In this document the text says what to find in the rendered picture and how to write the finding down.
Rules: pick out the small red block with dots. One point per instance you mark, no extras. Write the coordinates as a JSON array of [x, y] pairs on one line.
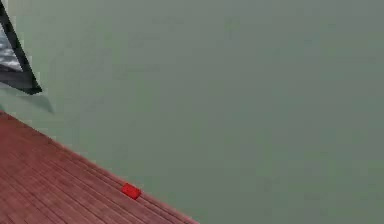
[[131, 191]]

